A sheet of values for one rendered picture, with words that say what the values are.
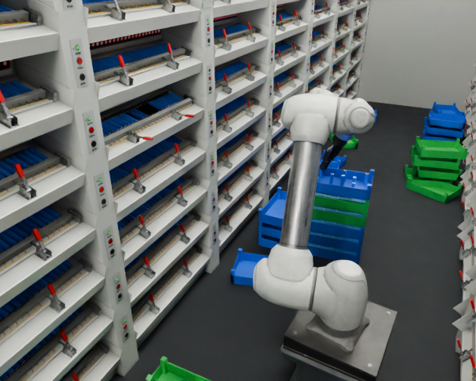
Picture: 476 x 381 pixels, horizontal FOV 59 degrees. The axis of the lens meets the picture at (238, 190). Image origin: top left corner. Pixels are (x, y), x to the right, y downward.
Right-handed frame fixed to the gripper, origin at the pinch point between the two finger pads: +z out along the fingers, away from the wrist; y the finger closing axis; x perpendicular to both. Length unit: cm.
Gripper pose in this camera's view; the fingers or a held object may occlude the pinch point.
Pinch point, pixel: (325, 164)
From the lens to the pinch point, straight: 230.6
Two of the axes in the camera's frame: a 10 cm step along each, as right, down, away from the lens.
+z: -2.7, 6.5, 7.1
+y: 7.6, -3.0, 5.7
